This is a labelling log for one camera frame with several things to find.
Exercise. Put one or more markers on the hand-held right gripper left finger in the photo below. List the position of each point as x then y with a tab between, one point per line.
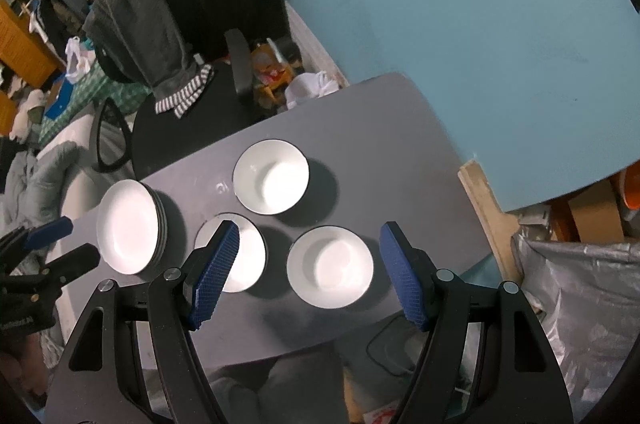
217	274

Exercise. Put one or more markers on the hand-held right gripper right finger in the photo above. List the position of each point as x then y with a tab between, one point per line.
405	279

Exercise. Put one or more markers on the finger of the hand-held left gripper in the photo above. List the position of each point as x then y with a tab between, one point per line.
70	261
50	230

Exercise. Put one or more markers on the white bowl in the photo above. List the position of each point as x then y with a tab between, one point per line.
245	254
330	266
271	176

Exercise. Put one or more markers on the grey puffer jacket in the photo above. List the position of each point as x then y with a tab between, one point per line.
45	174

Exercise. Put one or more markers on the pale grey bed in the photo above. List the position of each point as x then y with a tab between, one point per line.
90	144

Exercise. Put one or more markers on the pale wooden plank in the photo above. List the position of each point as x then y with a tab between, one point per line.
482	204

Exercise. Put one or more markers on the person's grey pants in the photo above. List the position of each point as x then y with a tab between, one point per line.
280	379

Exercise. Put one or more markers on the beige clothes heap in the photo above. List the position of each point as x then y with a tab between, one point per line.
27	109

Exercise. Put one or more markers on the blue box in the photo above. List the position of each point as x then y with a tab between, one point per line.
60	99

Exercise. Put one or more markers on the black office chair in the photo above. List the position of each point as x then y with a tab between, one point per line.
200	124

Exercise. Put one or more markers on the silver foil bag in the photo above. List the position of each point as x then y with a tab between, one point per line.
575	304

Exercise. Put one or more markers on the white plastic bag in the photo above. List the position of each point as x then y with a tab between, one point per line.
310	87
77	57

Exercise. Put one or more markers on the wooden louvered wardrobe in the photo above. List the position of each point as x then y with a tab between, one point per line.
25	49

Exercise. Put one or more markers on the brown cardboard box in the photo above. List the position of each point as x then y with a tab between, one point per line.
595	214

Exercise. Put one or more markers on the orange plastic item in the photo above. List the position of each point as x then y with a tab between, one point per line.
272	74

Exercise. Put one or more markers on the dark grey striped-cuff garment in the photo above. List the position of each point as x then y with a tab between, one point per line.
145	34

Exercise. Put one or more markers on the dark hanging jackets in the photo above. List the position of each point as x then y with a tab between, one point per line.
60	12

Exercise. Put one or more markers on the orange container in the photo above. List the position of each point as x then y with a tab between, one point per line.
631	189

